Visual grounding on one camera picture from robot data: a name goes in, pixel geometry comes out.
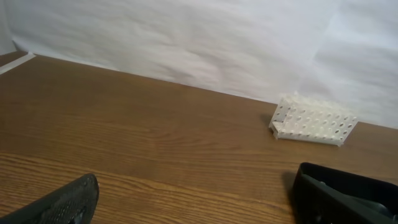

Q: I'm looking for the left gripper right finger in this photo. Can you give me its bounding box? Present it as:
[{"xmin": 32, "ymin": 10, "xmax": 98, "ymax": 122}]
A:
[{"xmin": 297, "ymin": 172, "xmax": 398, "ymax": 224}]

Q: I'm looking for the black tray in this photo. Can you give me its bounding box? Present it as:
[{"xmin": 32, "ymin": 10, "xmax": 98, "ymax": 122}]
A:
[{"xmin": 292, "ymin": 161, "xmax": 398, "ymax": 220}]

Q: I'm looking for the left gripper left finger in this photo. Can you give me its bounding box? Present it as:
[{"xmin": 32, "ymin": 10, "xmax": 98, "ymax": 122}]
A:
[{"xmin": 0, "ymin": 172, "xmax": 100, "ymax": 224}]

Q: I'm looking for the white test tube rack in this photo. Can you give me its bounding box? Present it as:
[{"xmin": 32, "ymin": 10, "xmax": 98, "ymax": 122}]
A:
[{"xmin": 268, "ymin": 92, "xmax": 359, "ymax": 147}]

